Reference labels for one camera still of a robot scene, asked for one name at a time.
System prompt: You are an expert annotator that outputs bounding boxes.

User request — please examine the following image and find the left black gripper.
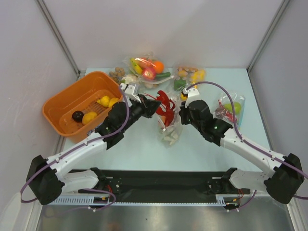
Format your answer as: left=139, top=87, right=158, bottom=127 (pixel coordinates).
left=120, top=94, right=160, bottom=132

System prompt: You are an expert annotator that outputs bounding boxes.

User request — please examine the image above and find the red plastic lobster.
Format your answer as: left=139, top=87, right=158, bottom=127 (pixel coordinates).
left=156, top=90, right=176, bottom=128

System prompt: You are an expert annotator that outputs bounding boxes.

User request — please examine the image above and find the clear zip bag with lobster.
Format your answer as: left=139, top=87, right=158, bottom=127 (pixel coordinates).
left=157, top=94, right=183, bottom=148

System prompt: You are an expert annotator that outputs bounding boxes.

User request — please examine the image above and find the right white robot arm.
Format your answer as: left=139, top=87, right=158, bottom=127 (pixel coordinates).
left=179, top=100, right=304, bottom=204

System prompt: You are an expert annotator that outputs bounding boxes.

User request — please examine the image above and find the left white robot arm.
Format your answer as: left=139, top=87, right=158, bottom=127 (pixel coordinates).
left=25, top=95, right=161, bottom=205

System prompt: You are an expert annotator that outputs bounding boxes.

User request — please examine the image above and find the fake orange yellow pepper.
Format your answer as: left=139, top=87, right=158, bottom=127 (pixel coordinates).
left=180, top=93, right=187, bottom=101

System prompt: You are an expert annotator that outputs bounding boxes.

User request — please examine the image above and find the fake green bell pepper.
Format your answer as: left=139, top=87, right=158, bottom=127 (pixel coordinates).
left=173, top=78, right=187, bottom=91

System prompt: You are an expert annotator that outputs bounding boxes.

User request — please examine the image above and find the fake red apple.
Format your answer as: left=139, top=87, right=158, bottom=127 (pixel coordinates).
left=141, top=67, right=156, bottom=80

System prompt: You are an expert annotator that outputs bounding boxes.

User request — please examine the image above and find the zip bag with pear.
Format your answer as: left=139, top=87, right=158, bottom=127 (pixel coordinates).
left=213, top=91, right=245, bottom=129

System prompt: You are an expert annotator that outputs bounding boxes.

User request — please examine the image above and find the fake green cucumber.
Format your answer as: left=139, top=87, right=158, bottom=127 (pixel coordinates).
left=155, top=72, right=171, bottom=79

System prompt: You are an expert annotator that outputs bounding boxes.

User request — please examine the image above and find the zip bag with mixed fruit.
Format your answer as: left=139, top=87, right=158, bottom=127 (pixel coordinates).
left=123, top=52, right=174, bottom=89

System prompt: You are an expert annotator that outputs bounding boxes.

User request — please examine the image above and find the fake yellow bell pepper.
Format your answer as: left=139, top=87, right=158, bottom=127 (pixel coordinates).
left=190, top=70, right=206, bottom=83

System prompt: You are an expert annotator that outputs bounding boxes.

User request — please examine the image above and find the zip bag with peppers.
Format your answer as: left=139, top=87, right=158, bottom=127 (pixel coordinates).
left=171, top=65, right=206, bottom=101

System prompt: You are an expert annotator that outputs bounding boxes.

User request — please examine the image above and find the fake green pear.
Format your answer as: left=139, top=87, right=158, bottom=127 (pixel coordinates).
left=223, top=102, right=242, bottom=115

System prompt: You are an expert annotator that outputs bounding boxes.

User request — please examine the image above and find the bag of fake nuts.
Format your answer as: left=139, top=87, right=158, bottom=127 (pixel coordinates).
left=109, top=67, right=126, bottom=84

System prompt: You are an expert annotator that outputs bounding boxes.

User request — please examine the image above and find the fake yellow banana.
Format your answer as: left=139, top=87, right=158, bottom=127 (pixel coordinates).
left=130, top=58, right=142, bottom=75

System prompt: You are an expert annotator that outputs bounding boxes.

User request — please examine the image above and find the fake yellow lemon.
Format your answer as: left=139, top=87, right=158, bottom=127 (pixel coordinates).
left=82, top=112, right=98, bottom=125

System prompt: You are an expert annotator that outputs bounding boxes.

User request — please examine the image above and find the fake dark plum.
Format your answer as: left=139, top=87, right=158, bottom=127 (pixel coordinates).
left=72, top=111, right=84, bottom=123

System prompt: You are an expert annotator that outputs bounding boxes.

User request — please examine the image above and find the orange plastic bin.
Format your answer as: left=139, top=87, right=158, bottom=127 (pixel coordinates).
left=42, top=71, right=123, bottom=143

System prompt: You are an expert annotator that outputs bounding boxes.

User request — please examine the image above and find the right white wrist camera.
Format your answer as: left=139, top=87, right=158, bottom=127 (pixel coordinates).
left=181, top=87, right=201, bottom=108

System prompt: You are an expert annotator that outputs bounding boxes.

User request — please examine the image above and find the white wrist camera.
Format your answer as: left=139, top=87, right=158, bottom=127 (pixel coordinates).
left=181, top=87, right=201, bottom=108
left=120, top=82, right=141, bottom=103

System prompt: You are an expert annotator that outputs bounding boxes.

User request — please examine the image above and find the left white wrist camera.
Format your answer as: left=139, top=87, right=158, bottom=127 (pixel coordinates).
left=120, top=82, right=141, bottom=103

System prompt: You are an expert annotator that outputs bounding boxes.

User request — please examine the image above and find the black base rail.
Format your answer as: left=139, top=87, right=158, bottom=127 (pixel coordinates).
left=64, top=169, right=253, bottom=204

